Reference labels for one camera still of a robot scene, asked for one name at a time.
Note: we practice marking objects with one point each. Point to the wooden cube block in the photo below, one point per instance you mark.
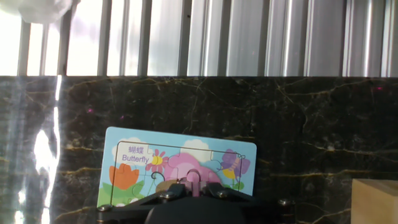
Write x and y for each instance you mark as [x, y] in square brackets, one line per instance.
[376, 202]

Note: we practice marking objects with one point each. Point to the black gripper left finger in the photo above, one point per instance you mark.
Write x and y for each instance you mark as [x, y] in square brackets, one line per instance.
[174, 190]

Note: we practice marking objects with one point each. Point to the pink puzzle piece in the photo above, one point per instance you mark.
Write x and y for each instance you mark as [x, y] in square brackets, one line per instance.
[195, 188]

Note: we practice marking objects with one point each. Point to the black marble mat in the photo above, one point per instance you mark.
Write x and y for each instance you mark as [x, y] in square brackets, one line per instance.
[311, 124]

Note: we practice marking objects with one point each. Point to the butterfly puzzle board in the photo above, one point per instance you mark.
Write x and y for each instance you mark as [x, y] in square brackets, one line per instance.
[130, 174]

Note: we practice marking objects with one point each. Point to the white crumpled object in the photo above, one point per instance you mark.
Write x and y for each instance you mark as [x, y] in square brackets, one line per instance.
[43, 11]

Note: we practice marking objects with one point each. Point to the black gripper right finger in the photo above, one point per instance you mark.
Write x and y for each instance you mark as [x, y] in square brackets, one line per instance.
[217, 189]

